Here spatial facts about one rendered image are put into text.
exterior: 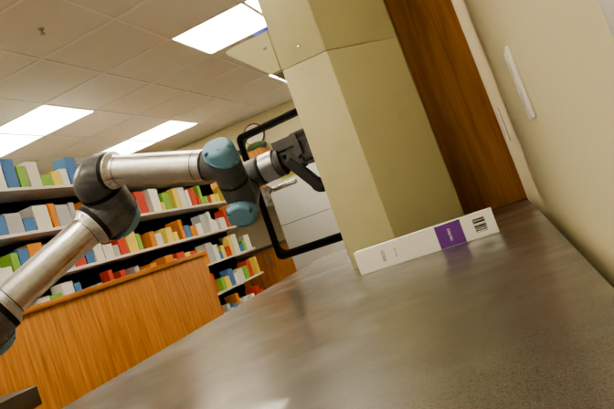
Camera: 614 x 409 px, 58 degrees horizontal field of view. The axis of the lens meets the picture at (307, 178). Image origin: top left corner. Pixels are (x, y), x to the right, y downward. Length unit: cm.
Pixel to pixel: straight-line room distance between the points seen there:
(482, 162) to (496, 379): 120
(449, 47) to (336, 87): 45
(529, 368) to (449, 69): 125
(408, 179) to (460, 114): 36
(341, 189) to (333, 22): 37
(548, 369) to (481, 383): 4
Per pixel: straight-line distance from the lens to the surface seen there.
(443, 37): 158
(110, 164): 143
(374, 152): 122
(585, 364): 37
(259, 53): 130
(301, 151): 135
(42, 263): 150
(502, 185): 155
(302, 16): 128
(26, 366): 309
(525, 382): 36
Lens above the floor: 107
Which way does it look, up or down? 4 degrees up
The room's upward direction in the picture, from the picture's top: 20 degrees counter-clockwise
